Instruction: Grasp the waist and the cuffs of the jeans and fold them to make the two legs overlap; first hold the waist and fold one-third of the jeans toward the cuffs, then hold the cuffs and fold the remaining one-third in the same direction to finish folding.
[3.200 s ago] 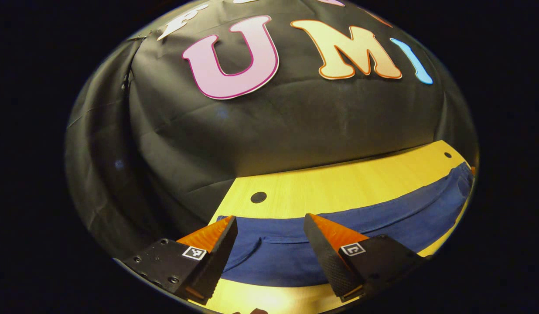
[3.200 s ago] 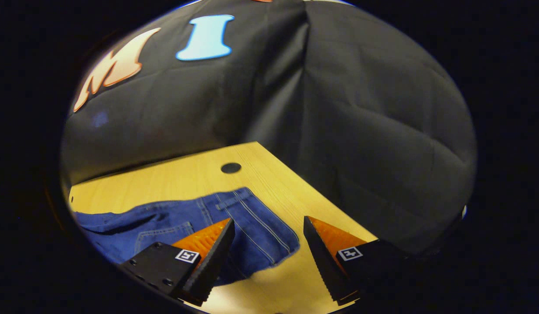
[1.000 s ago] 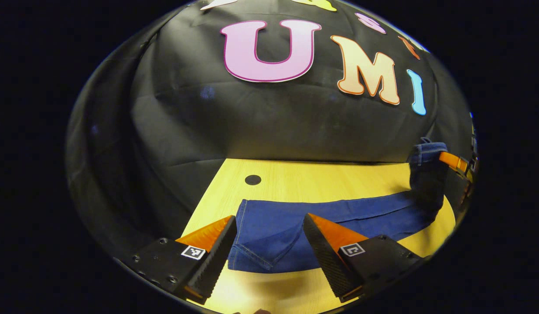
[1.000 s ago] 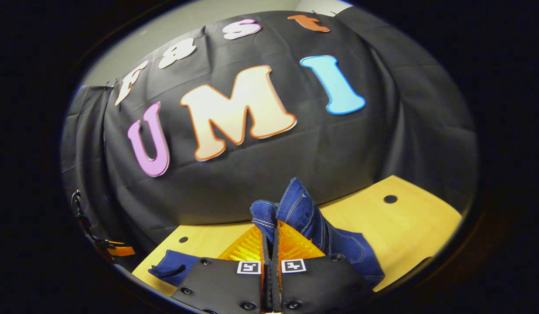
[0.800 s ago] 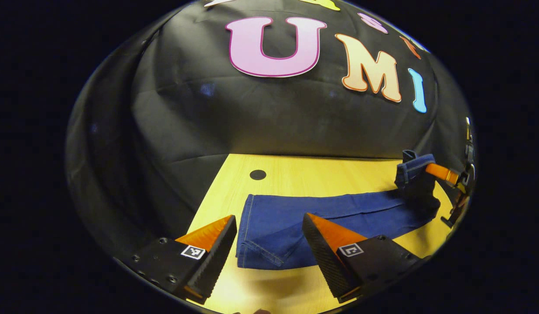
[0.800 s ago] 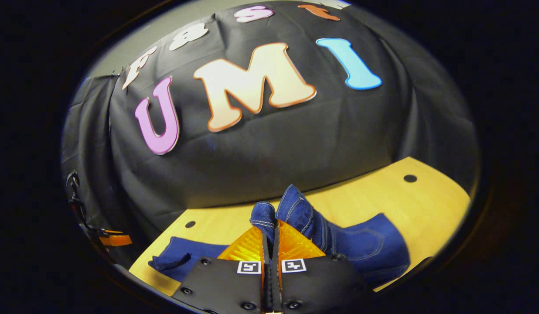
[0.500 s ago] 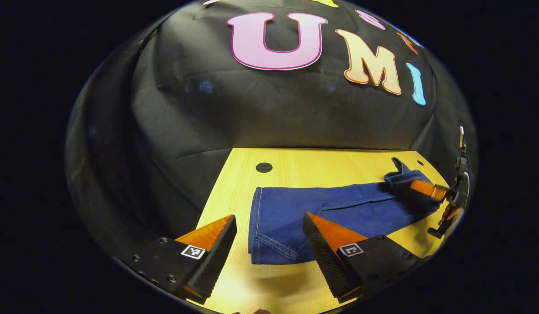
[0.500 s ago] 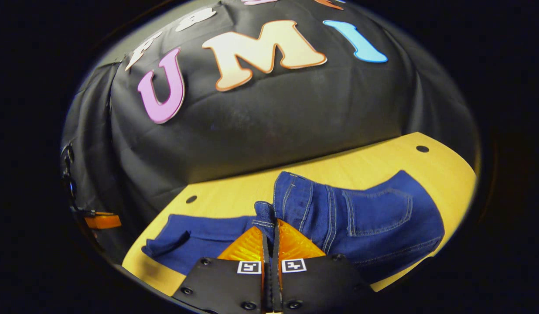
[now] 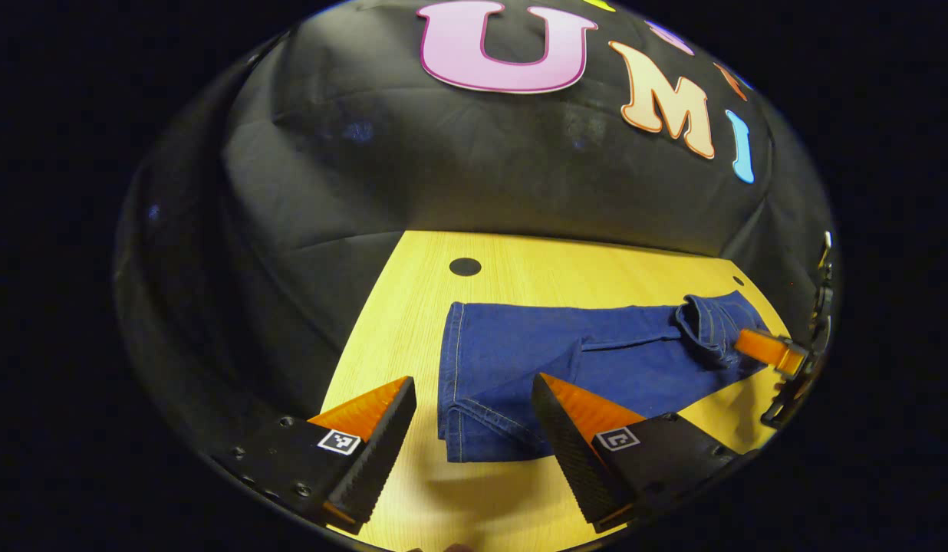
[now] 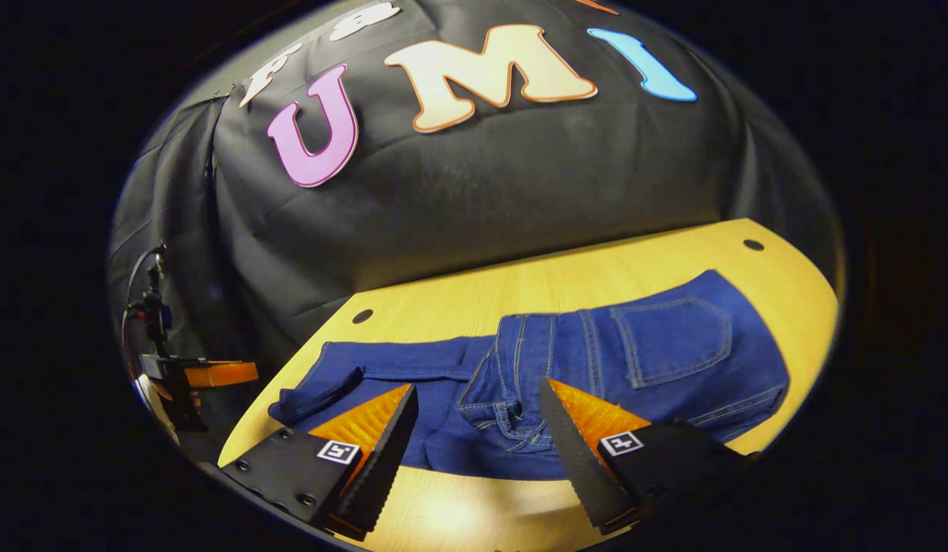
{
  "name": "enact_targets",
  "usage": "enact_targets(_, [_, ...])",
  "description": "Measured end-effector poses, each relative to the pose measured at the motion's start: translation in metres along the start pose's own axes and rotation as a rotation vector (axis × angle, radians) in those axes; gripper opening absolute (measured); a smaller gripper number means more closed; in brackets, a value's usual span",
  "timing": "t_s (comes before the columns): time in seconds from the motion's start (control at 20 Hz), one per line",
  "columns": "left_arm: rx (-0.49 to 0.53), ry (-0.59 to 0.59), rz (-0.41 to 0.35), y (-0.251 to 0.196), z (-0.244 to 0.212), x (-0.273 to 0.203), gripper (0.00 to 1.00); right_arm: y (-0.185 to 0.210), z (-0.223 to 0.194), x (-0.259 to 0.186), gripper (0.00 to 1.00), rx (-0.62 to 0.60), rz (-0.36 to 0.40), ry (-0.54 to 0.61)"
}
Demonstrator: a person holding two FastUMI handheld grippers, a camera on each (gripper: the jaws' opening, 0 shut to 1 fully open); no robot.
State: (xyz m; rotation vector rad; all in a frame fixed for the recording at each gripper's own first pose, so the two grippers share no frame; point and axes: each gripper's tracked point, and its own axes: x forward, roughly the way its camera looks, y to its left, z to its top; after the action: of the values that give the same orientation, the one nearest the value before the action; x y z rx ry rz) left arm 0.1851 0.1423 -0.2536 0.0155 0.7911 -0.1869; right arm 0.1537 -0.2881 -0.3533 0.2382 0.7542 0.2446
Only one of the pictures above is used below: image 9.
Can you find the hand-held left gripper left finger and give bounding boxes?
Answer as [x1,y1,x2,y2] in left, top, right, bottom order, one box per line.
[213,376,418,535]

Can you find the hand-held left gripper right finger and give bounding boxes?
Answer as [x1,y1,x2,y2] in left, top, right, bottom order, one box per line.
[531,373,759,534]

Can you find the blue denim jeans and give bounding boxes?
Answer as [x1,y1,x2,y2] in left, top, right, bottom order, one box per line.
[437,291,789,465]

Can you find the black backdrop cloth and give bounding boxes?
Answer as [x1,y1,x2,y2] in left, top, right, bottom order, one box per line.
[114,0,837,461]

